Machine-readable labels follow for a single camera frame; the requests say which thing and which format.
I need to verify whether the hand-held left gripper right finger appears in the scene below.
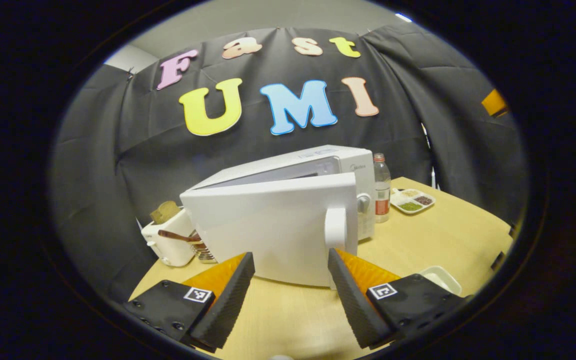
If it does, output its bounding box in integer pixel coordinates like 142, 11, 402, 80
327, 248, 471, 351

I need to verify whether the wooden spoon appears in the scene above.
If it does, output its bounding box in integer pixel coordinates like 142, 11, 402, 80
157, 229, 203, 244

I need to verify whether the white divided seasoning tray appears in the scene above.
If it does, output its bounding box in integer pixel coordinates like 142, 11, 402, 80
390, 188, 437, 216

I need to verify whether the white toaster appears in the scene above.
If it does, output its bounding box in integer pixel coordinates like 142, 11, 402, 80
141, 207, 197, 267

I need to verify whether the white microwave oven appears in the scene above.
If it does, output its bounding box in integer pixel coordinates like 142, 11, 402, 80
180, 145, 376, 288

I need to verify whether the white rectangular dish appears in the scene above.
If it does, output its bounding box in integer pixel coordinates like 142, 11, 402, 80
418, 265, 463, 297

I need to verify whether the brown toast slice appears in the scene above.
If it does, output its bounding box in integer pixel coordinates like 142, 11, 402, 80
149, 200, 182, 225

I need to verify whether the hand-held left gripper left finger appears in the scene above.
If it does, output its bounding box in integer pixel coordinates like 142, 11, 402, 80
124, 251, 256, 352

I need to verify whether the small metal utensil holder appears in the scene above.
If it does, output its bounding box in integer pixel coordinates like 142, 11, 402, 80
190, 233, 218, 265

